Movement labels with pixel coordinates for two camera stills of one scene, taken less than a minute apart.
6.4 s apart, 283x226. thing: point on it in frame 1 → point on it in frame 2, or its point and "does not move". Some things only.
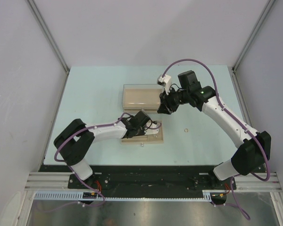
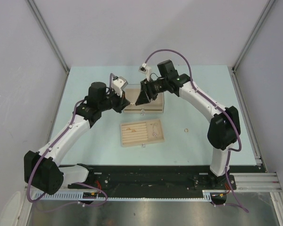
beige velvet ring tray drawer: (153, 138) does not move
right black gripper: (166, 105) → (145, 98)
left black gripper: (142, 133) → (122, 102)
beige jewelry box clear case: (136, 97) does not move
